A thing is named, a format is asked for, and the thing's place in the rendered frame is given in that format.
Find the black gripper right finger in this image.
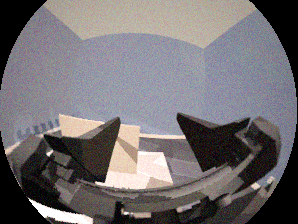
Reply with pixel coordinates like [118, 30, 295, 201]
[177, 113, 251, 172]

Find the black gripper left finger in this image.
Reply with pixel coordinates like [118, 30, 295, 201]
[44, 116, 121, 184]

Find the beige flat board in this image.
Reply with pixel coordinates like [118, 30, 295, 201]
[59, 115, 141, 173]

